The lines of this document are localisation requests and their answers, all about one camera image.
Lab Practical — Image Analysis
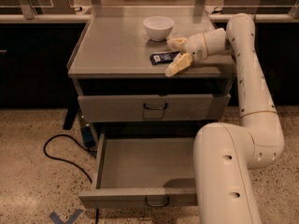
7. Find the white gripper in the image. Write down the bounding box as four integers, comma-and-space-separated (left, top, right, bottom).
165, 34, 207, 77

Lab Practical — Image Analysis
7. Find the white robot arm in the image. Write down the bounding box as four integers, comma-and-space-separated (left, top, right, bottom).
165, 13, 284, 224

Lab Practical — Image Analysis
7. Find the closed grey top drawer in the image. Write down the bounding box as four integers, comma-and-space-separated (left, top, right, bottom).
78, 94, 230, 122

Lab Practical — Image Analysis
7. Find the grey metal drawer cabinet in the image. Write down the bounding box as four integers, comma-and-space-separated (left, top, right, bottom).
65, 5, 242, 147

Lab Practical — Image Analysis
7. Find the open middle drawer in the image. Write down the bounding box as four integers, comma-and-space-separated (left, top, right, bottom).
79, 133, 197, 208

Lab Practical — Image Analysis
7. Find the white ceramic bowl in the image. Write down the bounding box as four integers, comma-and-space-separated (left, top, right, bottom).
143, 16, 174, 41

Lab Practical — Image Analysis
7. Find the blue power box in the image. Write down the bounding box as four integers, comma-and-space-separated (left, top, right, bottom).
80, 126, 95, 148

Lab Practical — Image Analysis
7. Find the long dark counter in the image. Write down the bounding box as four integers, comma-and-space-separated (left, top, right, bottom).
0, 22, 299, 108

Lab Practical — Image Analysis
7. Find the black floor cable left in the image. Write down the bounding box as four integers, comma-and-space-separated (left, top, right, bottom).
43, 134, 100, 224

